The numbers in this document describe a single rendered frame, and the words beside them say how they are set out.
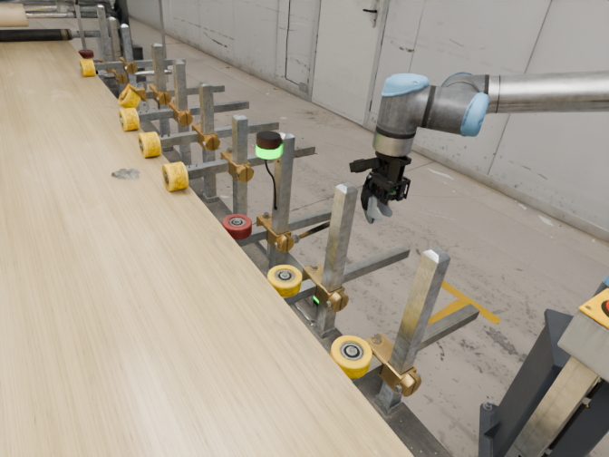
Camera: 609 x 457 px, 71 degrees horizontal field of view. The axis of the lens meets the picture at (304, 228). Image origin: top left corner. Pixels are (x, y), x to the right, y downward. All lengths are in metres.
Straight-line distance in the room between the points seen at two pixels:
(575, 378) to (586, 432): 1.04
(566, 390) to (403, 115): 0.58
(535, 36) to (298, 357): 3.08
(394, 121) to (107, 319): 0.71
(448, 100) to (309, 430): 0.68
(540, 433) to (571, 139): 2.91
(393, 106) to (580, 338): 0.57
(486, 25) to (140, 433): 3.49
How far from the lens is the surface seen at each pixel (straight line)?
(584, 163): 3.53
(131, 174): 1.42
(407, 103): 0.95
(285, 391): 0.79
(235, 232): 1.14
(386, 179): 1.03
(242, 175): 1.31
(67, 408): 0.83
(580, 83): 1.11
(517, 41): 3.63
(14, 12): 3.17
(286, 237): 1.18
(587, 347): 0.63
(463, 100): 0.96
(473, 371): 2.18
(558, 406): 0.72
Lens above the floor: 1.55
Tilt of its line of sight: 34 degrees down
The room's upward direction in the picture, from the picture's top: 6 degrees clockwise
